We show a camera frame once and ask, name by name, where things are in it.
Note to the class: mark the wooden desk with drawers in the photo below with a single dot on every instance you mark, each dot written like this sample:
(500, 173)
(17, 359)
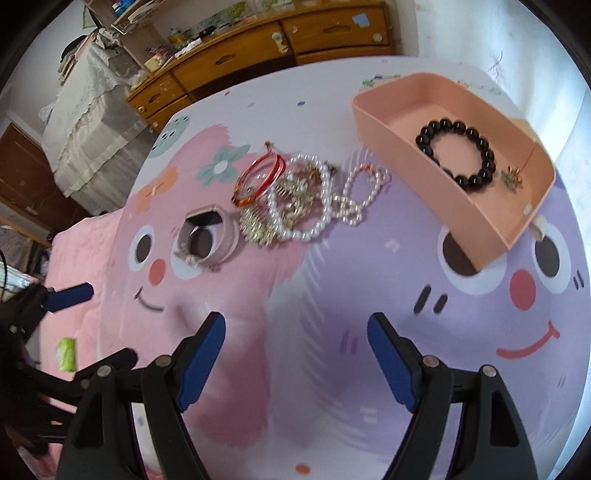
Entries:
(302, 33)

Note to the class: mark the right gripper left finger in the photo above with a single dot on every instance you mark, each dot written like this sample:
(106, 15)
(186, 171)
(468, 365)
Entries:
(101, 442)

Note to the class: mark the cartoon monster tablecloth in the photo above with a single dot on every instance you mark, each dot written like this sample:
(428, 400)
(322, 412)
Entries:
(296, 392)

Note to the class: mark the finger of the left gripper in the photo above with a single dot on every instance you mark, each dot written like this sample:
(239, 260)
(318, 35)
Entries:
(69, 297)

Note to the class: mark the white lace cover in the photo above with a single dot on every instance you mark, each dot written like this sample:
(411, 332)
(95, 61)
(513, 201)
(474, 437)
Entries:
(95, 143)

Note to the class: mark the brown wooden door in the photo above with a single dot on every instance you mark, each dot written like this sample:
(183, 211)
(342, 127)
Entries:
(28, 184)

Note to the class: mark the green packet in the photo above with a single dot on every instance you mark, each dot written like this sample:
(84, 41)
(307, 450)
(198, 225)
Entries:
(66, 355)

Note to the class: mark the pink smart watch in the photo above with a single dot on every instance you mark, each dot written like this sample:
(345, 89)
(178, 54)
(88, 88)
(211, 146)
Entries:
(207, 237)

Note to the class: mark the pink quilt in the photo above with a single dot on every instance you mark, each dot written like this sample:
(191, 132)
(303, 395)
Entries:
(77, 270)

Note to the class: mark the small gold flower earring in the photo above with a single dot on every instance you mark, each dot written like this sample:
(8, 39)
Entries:
(512, 179)

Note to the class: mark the pink plastic tray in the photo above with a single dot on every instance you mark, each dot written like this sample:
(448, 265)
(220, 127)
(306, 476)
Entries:
(487, 223)

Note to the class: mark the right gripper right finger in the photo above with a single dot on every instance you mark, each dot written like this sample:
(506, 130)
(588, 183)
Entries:
(491, 442)

